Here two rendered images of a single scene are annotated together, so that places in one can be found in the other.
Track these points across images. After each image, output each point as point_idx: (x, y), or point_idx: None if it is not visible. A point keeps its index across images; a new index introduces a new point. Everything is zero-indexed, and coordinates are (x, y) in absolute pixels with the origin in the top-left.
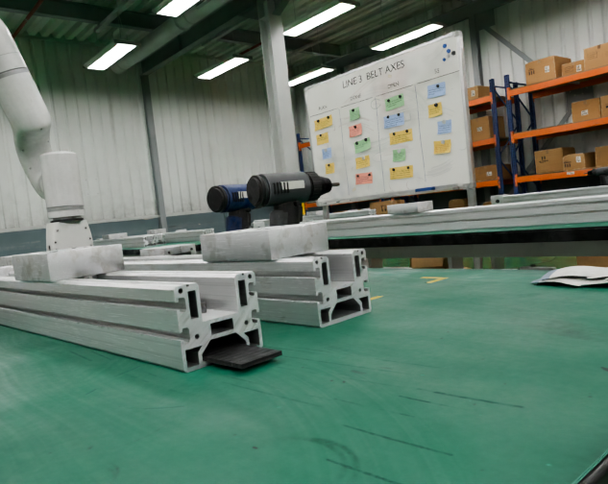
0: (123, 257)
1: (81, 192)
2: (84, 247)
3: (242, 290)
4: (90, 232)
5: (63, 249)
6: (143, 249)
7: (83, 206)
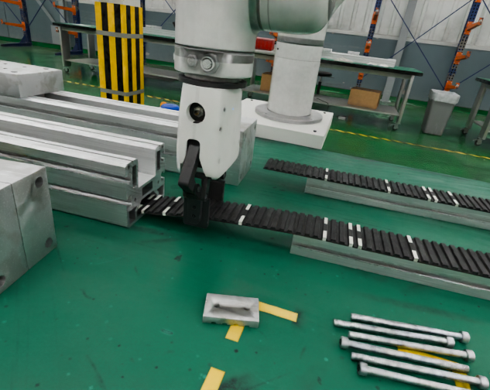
0: (46, 143)
1: (179, 9)
2: None
3: None
4: (179, 118)
5: (22, 71)
6: (35, 168)
7: (178, 49)
